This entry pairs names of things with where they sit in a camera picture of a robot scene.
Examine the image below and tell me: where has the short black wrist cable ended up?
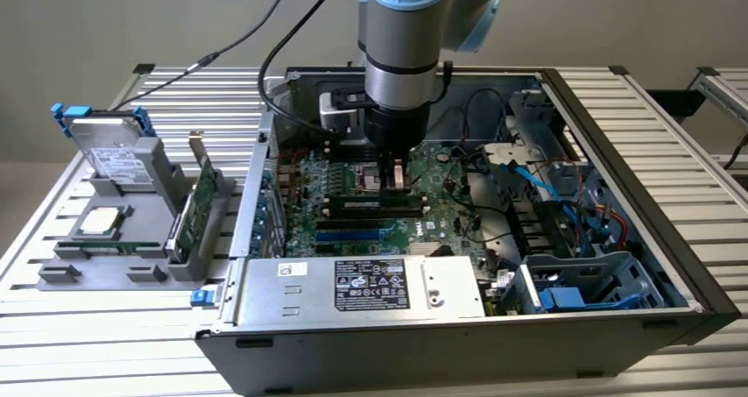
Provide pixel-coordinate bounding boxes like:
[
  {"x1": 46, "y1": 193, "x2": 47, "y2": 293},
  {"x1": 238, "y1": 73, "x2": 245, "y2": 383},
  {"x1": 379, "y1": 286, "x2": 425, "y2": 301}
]
[{"x1": 435, "y1": 60, "x2": 454, "y2": 105}]

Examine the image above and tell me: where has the green RAM stick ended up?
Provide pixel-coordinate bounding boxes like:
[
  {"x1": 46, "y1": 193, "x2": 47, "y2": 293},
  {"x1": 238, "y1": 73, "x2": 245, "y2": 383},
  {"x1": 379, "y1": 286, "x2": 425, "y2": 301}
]
[{"x1": 55, "y1": 240, "x2": 162, "y2": 256}]

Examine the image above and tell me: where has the grey parts rack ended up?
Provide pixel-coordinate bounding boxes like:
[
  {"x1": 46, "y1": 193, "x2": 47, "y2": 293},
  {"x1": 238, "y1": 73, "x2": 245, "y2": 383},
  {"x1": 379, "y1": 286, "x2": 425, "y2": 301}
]
[{"x1": 34, "y1": 135, "x2": 247, "y2": 294}]

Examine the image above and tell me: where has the red wire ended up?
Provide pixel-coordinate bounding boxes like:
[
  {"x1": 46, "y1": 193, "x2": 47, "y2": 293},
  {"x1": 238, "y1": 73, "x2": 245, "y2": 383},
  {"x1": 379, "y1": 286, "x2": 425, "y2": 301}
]
[{"x1": 599, "y1": 214, "x2": 630, "y2": 250}]

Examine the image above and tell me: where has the open black PC case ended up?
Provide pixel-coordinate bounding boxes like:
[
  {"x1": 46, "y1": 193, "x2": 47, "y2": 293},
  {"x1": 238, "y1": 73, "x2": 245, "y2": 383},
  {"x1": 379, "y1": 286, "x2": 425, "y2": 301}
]
[{"x1": 191, "y1": 65, "x2": 742, "y2": 396}]

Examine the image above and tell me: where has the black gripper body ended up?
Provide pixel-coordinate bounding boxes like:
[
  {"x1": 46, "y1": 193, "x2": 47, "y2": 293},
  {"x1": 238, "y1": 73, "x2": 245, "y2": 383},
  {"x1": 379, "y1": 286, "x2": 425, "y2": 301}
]
[{"x1": 363, "y1": 102, "x2": 431, "y2": 154}]

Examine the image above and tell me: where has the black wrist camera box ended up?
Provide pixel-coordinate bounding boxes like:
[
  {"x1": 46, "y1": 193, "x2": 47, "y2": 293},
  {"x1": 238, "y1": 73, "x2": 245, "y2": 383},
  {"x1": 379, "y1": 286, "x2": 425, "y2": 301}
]
[{"x1": 327, "y1": 89, "x2": 374, "y2": 111}]

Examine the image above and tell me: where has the metal optical drive cage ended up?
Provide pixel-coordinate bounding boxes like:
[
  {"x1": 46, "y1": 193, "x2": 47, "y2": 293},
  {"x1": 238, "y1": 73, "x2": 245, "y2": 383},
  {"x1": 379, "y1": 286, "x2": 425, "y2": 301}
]
[{"x1": 477, "y1": 89, "x2": 591, "y2": 184}]

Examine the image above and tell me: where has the thin black looped wire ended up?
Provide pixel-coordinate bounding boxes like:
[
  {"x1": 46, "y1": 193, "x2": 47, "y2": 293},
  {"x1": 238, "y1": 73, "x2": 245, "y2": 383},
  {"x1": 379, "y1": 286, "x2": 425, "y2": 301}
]
[{"x1": 458, "y1": 89, "x2": 510, "y2": 153}]

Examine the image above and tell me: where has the silver power supply unit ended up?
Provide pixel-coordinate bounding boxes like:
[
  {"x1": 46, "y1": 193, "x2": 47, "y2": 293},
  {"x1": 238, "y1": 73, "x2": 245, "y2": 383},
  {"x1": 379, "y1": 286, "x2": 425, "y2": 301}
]
[{"x1": 231, "y1": 253, "x2": 489, "y2": 329}]

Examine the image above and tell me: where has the thick black camera cable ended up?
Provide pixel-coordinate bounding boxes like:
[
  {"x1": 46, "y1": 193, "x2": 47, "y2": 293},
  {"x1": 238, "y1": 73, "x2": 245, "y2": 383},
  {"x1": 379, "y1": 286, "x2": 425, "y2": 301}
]
[{"x1": 257, "y1": 0, "x2": 353, "y2": 138}]

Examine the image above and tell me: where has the green motherboard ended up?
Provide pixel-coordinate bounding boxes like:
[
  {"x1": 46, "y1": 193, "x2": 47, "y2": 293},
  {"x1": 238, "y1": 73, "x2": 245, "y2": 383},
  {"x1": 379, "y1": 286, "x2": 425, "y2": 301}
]
[{"x1": 271, "y1": 139, "x2": 522, "y2": 280}]

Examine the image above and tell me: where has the blue disk carrier bracket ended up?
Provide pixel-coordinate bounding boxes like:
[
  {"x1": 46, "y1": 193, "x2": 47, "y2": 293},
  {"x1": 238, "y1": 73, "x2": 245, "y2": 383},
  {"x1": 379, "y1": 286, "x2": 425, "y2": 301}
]
[{"x1": 50, "y1": 103, "x2": 155, "y2": 153}]

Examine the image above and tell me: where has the silver chipset heatsink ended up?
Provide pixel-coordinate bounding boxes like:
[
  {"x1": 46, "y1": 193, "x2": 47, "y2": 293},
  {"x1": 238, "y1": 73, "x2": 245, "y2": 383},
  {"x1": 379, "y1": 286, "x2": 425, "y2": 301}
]
[{"x1": 406, "y1": 242, "x2": 458, "y2": 259}]

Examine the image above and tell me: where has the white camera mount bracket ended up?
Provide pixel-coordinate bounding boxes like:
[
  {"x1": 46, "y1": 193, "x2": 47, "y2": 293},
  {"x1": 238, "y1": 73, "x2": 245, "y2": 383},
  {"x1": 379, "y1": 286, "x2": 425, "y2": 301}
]
[{"x1": 317, "y1": 91, "x2": 369, "y2": 146}]

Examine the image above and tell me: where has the grey disk bay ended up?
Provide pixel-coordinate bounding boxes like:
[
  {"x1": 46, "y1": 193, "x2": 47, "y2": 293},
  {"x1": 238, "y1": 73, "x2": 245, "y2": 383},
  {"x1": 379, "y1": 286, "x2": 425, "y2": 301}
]
[{"x1": 502, "y1": 249, "x2": 667, "y2": 315}]

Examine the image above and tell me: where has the green graphics card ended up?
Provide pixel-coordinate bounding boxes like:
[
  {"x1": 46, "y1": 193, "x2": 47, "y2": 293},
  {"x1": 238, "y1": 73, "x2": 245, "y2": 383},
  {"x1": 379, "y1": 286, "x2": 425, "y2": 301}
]
[{"x1": 163, "y1": 129, "x2": 222, "y2": 263}]

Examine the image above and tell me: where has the black RAM slot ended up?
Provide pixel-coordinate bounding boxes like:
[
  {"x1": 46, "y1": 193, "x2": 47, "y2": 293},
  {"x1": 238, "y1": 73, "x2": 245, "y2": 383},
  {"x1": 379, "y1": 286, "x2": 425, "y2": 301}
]
[
  {"x1": 326, "y1": 194, "x2": 430, "y2": 215},
  {"x1": 317, "y1": 207, "x2": 430, "y2": 223}
]

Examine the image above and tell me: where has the blue SATA wire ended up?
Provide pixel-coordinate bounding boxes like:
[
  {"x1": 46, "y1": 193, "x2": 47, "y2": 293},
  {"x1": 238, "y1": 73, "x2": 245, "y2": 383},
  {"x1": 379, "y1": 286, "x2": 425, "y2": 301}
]
[{"x1": 499, "y1": 160, "x2": 610, "y2": 241}]

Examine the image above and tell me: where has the silver hard disk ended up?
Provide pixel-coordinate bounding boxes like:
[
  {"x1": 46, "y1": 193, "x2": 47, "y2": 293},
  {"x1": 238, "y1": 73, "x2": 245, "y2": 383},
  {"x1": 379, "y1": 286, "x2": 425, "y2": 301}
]
[{"x1": 65, "y1": 116, "x2": 155, "y2": 193}]

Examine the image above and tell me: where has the silver CPU chip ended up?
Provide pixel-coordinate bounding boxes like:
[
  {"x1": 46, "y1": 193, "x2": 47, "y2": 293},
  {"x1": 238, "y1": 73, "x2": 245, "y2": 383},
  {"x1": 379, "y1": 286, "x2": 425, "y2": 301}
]
[{"x1": 70, "y1": 204, "x2": 135, "y2": 241}]

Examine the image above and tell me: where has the CPU socket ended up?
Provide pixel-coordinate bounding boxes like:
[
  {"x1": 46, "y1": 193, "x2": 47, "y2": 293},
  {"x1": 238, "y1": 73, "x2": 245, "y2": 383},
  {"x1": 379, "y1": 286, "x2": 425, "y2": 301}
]
[{"x1": 347, "y1": 161, "x2": 387, "y2": 195}]

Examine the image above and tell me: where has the blue expansion slot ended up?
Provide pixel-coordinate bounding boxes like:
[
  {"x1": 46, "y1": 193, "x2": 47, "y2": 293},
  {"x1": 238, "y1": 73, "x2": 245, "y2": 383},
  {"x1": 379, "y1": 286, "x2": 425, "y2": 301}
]
[{"x1": 314, "y1": 229, "x2": 385, "y2": 244}]

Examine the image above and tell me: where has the metal slat side table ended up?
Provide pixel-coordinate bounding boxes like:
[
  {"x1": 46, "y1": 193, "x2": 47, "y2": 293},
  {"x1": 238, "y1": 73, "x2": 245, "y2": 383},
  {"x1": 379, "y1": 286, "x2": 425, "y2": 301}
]
[{"x1": 693, "y1": 66, "x2": 748, "y2": 171}]

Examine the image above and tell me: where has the black cable with grey plug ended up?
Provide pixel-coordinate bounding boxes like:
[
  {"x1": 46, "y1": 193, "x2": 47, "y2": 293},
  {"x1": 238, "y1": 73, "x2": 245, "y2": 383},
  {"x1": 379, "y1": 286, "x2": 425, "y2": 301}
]
[{"x1": 109, "y1": 0, "x2": 291, "y2": 111}]

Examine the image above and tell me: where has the black expansion slot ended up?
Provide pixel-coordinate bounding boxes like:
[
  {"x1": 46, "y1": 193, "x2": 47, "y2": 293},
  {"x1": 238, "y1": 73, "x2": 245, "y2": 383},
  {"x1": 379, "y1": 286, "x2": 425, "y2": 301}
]
[{"x1": 314, "y1": 218, "x2": 391, "y2": 232}]

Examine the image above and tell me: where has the black cable at side table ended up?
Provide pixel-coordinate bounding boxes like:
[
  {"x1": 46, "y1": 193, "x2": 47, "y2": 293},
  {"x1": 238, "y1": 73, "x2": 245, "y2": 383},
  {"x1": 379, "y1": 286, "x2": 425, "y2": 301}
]
[{"x1": 722, "y1": 134, "x2": 748, "y2": 171}]

